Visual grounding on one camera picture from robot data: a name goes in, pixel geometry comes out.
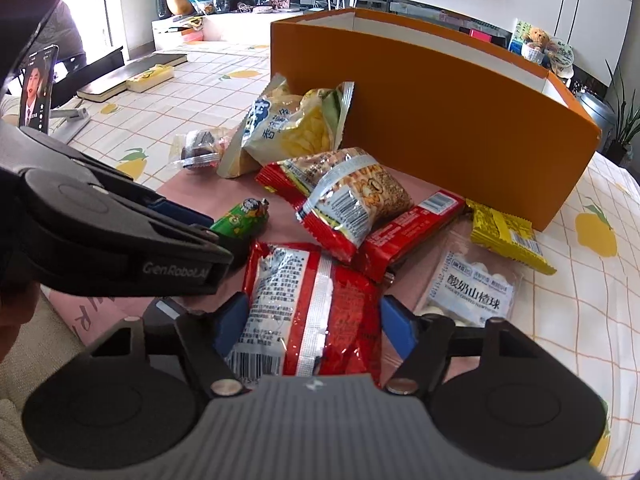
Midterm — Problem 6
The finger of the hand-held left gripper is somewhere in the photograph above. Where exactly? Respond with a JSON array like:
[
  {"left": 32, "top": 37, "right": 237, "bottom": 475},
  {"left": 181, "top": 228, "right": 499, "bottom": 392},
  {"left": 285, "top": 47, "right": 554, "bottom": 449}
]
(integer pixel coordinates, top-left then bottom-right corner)
[
  {"left": 20, "top": 127, "right": 216, "bottom": 231},
  {"left": 127, "top": 224, "right": 236, "bottom": 281}
]

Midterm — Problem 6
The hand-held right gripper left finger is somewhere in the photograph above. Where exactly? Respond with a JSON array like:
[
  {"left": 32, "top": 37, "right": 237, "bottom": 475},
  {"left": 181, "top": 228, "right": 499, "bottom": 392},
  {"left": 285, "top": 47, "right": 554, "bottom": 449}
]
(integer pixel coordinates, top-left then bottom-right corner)
[{"left": 90, "top": 290, "right": 251, "bottom": 397}]

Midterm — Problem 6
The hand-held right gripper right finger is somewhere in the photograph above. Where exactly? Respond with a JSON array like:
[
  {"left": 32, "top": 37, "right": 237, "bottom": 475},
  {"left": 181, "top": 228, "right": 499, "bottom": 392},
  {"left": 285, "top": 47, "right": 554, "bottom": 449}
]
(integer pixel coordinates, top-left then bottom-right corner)
[{"left": 381, "top": 295, "right": 531, "bottom": 396}]

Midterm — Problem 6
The small green snack packet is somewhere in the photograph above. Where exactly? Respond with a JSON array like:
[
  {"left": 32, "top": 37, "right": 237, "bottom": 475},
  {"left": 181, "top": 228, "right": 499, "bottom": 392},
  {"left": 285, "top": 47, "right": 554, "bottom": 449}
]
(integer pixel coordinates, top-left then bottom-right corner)
[{"left": 210, "top": 197, "right": 271, "bottom": 238}]

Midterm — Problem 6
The large red snack packet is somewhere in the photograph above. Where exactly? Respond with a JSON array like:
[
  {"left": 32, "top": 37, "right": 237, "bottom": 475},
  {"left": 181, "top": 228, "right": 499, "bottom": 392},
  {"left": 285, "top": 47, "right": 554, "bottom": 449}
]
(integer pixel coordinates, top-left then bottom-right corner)
[{"left": 225, "top": 241, "right": 383, "bottom": 381}]

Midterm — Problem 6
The clear-wrapped dark pastry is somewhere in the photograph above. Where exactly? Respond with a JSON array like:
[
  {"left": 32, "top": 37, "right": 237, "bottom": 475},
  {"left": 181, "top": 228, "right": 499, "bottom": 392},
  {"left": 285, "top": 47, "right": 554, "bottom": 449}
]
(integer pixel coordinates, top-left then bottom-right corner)
[{"left": 170, "top": 127, "right": 236, "bottom": 173}]

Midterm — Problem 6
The red chocolate bar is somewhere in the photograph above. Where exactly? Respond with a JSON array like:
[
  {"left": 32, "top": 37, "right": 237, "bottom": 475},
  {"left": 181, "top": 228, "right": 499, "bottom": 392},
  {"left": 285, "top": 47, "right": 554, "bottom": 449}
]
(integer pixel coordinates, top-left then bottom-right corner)
[{"left": 357, "top": 190, "right": 467, "bottom": 283}]

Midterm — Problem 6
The orange cardboard box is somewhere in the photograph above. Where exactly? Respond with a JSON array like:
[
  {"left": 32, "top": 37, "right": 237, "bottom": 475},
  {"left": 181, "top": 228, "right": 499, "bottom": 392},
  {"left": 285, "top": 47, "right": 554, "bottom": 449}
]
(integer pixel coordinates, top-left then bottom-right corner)
[{"left": 270, "top": 8, "right": 602, "bottom": 233}]

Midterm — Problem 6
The pink paper mat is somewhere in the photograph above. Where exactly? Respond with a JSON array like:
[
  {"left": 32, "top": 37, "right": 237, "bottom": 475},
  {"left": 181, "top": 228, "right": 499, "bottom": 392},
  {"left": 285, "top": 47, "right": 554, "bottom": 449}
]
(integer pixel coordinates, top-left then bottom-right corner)
[{"left": 40, "top": 160, "right": 481, "bottom": 351}]

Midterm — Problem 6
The white candy ball packet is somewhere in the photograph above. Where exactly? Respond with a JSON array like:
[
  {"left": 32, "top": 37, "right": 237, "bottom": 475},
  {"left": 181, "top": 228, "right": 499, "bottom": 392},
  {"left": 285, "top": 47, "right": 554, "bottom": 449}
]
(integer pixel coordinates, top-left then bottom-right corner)
[{"left": 415, "top": 232, "right": 526, "bottom": 328}]

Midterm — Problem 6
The white phone stand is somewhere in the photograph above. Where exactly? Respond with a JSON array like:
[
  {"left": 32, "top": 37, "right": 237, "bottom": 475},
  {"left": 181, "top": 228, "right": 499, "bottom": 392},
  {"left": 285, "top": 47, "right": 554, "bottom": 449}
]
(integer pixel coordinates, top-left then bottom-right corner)
[{"left": 47, "top": 105, "right": 92, "bottom": 142}]

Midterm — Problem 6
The black smartphone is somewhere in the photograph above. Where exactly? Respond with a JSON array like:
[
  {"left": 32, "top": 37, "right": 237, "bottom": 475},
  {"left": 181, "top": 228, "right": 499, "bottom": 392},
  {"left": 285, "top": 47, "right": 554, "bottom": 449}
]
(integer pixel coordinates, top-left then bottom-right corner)
[{"left": 17, "top": 45, "right": 60, "bottom": 136}]

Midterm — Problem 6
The yellow corn puff packet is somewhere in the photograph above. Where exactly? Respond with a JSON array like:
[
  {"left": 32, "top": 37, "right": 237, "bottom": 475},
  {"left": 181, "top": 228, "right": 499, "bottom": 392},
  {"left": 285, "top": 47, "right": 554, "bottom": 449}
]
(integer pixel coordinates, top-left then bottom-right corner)
[{"left": 217, "top": 74, "right": 356, "bottom": 179}]

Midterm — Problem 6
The red peanut snack packet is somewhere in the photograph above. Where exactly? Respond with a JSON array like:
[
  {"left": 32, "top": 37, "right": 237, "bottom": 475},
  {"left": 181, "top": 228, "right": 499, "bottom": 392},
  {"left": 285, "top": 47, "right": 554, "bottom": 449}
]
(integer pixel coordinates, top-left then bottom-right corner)
[{"left": 256, "top": 147, "right": 416, "bottom": 263}]

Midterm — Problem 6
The small yellow snack packet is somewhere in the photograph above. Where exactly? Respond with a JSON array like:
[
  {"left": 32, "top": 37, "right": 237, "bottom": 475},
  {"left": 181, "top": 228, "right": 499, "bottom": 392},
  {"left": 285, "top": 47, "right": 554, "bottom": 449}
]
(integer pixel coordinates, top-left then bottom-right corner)
[{"left": 466, "top": 199, "right": 558, "bottom": 276}]

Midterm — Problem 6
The black book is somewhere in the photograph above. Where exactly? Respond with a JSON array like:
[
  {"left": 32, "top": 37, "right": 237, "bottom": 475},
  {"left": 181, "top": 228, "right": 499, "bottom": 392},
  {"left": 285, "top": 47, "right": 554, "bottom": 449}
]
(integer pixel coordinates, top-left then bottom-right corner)
[{"left": 77, "top": 52, "right": 188, "bottom": 101}]

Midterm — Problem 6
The lemon print tablecloth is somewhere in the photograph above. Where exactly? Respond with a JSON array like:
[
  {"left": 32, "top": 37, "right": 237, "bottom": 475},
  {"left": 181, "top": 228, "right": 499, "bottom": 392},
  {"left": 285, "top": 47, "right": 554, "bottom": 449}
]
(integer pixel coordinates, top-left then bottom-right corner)
[{"left": 0, "top": 40, "right": 640, "bottom": 480}]

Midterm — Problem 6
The white low cabinet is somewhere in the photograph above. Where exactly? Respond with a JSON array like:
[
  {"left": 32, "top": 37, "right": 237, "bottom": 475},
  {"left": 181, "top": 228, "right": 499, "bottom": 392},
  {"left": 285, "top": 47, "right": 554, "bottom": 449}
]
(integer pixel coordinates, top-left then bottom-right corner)
[{"left": 150, "top": 12, "right": 206, "bottom": 53}]

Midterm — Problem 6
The silver metal bin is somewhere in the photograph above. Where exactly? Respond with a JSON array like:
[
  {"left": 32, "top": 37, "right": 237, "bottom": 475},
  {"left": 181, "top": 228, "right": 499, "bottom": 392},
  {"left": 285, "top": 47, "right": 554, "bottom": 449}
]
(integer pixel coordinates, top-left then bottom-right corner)
[{"left": 575, "top": 92, "right": 618, "bottom": 153}]

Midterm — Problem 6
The dark tv console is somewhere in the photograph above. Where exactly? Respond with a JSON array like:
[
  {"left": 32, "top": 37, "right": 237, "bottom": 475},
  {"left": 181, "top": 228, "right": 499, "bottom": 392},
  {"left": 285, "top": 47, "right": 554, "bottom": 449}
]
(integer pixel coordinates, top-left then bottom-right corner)
[{"left": 235, "top": 0, "right": 526, "bottom": 51}]

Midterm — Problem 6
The tall plant in black pot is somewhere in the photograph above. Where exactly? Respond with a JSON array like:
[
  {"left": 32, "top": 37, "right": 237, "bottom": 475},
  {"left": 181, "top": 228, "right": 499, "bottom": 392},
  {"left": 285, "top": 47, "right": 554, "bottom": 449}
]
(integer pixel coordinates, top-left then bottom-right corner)
[{"left": 602, "top": 60, "right": 640, "bottom": 166}]

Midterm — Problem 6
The brown teddy bear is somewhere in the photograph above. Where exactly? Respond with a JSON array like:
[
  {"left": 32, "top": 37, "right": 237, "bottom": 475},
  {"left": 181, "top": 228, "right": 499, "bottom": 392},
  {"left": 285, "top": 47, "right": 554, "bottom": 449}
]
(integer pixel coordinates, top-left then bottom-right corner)
[{"left": 520, "top": 27, "right": 551, "bottom": 63}]

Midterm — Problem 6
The round printed hand fan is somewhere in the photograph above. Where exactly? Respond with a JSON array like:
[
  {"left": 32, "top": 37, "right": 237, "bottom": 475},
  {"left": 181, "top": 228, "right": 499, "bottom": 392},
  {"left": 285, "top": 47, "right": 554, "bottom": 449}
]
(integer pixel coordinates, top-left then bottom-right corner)
[{"left": 547, "top": 35, "right": 576, "bottom": 68}]

